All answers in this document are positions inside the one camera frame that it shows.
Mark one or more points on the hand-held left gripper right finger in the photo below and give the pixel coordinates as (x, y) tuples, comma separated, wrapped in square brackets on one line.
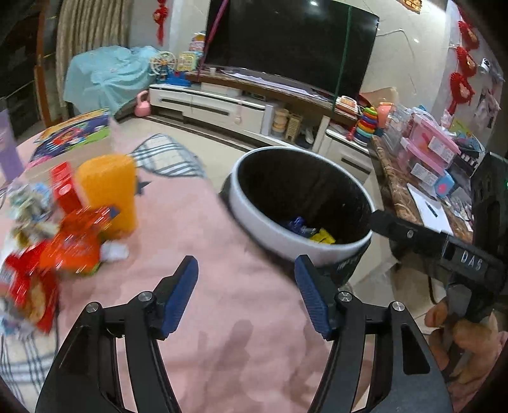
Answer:
[(311, 294)]

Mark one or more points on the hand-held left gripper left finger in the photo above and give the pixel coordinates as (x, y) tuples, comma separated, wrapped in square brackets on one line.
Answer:
[(180, 294)]

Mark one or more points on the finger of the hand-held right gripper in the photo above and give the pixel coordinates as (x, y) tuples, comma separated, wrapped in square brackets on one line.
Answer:
[(405, 232)]

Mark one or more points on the white waste bin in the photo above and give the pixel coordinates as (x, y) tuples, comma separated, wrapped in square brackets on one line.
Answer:
[(274, 234)]

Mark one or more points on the black bin liner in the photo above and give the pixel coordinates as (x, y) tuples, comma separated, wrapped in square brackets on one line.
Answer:
[(301, 190)]

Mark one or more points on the red and white carton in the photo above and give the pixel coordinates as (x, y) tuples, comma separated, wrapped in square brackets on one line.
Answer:
[(65, 186)]

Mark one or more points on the pale wrapper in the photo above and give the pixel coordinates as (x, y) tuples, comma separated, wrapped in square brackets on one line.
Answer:
[(29, 208)]

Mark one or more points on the person's right hand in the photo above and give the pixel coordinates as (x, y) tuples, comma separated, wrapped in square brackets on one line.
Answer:
[(474, 349)]

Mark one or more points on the black pen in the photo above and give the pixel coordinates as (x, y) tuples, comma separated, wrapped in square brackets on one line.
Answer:
[(431, 209)]

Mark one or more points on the white paper sheet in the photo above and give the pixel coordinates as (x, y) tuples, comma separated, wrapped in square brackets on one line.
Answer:
[(420, 198)]

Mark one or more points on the marble side table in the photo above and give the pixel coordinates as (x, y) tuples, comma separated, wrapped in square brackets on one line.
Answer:
[(397, 190)]

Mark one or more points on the yellow wrapper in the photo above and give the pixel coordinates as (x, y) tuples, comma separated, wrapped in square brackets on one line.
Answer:
[(323, 237)]

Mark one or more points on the small blue box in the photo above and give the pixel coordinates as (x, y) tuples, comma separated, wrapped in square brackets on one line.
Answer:
[(444, 186)]

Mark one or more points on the blue wrapper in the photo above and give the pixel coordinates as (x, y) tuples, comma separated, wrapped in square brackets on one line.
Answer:
[(297, 227)]

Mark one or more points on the pink storage boxes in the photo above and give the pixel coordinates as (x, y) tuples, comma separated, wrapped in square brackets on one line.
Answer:
[(430, 147)]

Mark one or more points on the rainbow stacking rings toy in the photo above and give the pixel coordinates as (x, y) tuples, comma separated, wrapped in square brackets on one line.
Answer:
[(367, 127)]

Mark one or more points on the orange red snack packet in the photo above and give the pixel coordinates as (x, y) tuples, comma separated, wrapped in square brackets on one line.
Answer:
[(75, 246)]

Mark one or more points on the pink cup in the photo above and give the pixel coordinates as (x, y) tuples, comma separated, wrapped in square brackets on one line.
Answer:
[(384, 116)]

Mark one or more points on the orange cylinder container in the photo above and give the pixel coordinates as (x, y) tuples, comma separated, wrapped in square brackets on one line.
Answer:
[(109, 190)]

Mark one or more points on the wooden rack toy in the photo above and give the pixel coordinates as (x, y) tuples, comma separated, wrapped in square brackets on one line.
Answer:
[(293, 127)]

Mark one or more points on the red snack bag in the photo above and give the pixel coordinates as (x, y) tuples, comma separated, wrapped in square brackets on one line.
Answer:
[(27, 278)]

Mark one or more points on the green stick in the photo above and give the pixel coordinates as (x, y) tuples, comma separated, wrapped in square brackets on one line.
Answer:
[(344, 51)]

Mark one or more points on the pink toy kettlebell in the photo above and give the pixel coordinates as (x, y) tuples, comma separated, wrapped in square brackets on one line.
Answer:
[(141, 106)]

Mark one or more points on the white television cabinet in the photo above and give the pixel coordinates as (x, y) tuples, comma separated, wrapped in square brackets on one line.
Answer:
[(222, 105)]

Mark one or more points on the colourful picture book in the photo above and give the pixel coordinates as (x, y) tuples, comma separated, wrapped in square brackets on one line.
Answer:
[(69, 133)]

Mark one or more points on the blue toy base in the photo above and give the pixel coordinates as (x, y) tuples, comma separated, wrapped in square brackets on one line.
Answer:
[(178, 79)]

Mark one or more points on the purple tumbler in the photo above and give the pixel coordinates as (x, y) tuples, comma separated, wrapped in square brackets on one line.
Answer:
[(10, 147)]

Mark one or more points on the black flat television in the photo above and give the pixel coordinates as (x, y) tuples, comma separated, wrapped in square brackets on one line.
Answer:
[(285, 39)]

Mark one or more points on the toy ferris wheel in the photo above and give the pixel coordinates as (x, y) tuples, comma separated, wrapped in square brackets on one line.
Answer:
[(162, 65)]

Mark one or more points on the light blue cloth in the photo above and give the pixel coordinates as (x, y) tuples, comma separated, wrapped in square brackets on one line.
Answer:
[(107, 75)]

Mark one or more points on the colourful toy house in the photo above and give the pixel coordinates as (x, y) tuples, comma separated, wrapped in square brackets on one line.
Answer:
[(186, 62)]

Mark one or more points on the pink stick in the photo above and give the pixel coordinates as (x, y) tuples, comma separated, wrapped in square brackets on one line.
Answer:
[(212, 35)]

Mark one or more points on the red hanging knot decoration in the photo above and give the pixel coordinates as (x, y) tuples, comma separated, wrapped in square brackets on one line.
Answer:
[(160, 20)]

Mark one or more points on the beige curtain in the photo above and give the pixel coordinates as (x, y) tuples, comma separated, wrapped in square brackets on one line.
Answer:
[(91, 27)]

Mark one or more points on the white wall camera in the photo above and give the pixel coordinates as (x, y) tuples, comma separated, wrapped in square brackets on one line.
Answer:
[(486, 65)]

